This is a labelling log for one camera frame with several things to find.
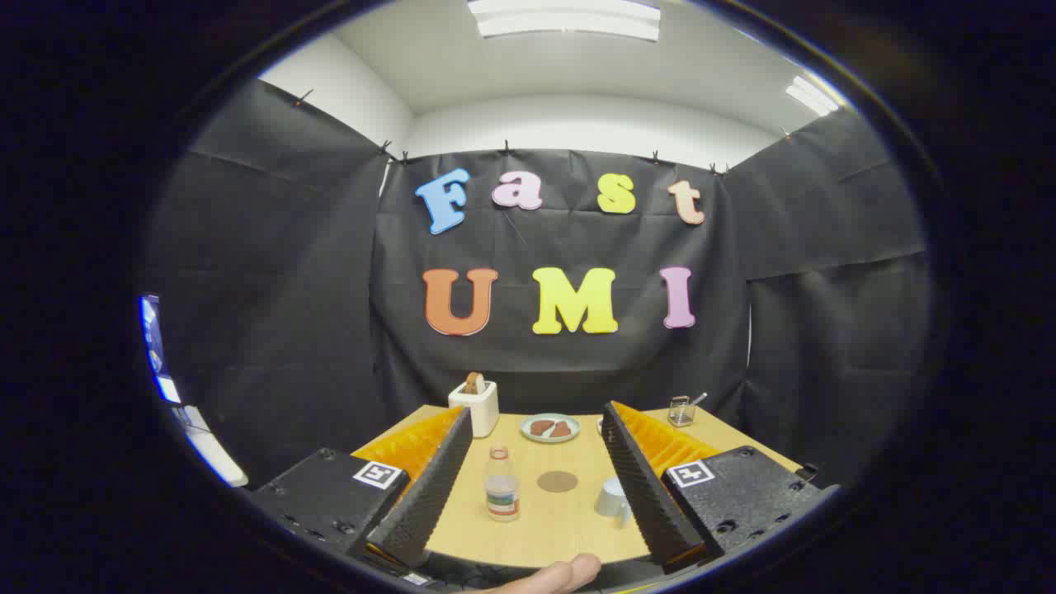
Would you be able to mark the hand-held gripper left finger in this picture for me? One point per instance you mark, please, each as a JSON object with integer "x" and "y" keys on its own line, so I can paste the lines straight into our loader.
{"x": 429, "y": 495}

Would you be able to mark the bread slice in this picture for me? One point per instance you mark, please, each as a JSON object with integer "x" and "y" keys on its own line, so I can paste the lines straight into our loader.
{"x": 473, "y": 384}

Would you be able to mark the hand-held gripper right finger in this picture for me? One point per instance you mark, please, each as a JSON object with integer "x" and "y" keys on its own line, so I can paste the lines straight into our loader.
{"x": 639, "y": 487}

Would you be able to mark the long ceiling light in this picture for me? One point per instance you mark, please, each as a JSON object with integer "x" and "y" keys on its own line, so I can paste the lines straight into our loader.
{"x": 569, "y": 21}

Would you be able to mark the small ceiling light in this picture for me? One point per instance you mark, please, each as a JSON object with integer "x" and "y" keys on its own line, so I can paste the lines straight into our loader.
{"x": 811, "y": 95}

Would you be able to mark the brown food piece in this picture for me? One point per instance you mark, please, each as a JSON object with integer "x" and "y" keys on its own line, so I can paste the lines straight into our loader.
{"x": 541, "y": 428}
{"x": 562, "y": 430}

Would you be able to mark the wooden table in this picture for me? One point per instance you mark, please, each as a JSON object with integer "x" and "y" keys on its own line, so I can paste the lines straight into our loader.
{"x": 553, "y": 528}

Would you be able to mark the pale green plate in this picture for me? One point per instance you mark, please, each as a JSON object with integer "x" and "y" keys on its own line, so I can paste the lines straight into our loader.
{"x": 550, "y": 439}

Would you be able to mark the round brown coaster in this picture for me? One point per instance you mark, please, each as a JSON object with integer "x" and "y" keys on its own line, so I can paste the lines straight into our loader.
{"x": 558, "y": 481}

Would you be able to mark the pale blue cup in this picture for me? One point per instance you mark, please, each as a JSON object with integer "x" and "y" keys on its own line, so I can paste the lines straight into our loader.
{"x": 611, "y": 499}

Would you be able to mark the white toaster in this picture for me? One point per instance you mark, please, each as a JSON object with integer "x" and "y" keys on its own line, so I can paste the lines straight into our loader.
{"x": 477, "y": 412}

